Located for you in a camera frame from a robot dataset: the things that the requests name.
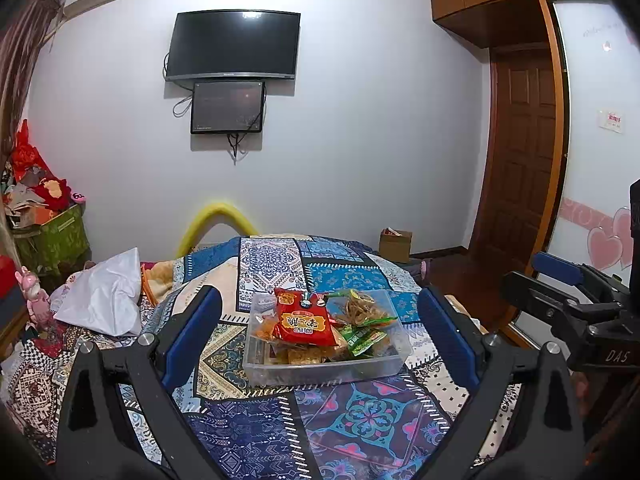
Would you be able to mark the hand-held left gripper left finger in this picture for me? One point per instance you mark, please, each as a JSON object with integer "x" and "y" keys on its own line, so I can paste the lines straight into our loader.
{"x": 192, "y": 340}

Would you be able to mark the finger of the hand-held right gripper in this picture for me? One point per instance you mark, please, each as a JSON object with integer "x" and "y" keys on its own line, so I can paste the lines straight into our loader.
{"x": 530, "y": 292}
{"x": 555, "y": 266}

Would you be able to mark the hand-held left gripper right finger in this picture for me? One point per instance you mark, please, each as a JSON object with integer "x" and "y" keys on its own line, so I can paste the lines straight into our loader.
{"x": 445, "y": 335}

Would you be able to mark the green snack packet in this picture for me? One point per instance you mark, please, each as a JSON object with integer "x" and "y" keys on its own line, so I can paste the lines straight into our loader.
{"x": 364, "y": 338}

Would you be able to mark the tan crispy snack bag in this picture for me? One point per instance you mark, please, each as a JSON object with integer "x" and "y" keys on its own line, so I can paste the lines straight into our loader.
{"x": 361, "y": 310}

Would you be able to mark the red snack bag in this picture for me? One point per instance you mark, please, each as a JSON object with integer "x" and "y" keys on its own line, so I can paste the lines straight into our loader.
{"x": 302, "y": 325}

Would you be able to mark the golden fried snack packet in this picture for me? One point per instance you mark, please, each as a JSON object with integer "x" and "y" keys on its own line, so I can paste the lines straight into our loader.
{"x": 306, "y": 356}

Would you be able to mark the clear plastic container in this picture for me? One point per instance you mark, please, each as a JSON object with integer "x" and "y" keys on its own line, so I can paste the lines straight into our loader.
{"x": 325, "y": 372}

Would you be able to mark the orange fleece blanket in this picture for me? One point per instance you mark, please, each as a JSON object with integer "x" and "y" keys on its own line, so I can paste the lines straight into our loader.
{"x": 156, "y": 280}

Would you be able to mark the white heart print wardrobe door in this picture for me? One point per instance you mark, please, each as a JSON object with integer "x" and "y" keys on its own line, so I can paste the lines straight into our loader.
{"x": 595, "y": 175}

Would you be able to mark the cardboard box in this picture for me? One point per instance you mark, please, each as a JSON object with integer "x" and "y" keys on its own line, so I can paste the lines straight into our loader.
{"x": 395, "y": 247}

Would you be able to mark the white plastic bag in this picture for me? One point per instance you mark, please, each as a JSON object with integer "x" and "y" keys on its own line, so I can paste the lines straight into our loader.
{"x": 100, "y": 295}

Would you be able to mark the brown wooden door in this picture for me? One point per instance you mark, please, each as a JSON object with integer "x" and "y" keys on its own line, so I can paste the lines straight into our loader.
{"x": 517, "y": 160}

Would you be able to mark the patterned patchwork blanket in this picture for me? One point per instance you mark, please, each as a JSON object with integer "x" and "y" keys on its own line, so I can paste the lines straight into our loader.
{"x": 280, "y": 425}

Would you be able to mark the yellow foam tube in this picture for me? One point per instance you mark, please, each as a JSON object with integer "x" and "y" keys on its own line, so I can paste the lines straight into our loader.
{"x": 220, "y": 209}

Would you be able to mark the white red sticker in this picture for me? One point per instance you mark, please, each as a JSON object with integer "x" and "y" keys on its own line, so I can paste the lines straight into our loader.
{"x": 611, "y": 120}

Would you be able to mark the pink toy rabbit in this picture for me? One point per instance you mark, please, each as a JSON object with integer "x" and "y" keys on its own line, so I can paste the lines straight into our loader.
{"x": 32, "y": 292}

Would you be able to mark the green storage box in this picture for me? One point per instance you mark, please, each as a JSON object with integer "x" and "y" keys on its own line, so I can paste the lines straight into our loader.
{"x": 55, "y": 240}

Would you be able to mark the red plush toys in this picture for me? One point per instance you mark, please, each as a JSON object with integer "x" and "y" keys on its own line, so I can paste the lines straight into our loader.
{"x": 45, "y": 185}

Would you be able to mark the small black monitor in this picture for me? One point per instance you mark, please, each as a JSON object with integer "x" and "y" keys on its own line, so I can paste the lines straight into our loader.
{"x": 227, "y": 107}

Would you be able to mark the brown curtain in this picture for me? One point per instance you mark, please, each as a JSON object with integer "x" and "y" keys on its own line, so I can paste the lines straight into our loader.
{"x": 25, "y": 60}

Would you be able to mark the black wall television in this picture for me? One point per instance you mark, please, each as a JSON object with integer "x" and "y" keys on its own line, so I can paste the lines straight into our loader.
{"x": 235, "y": 45}

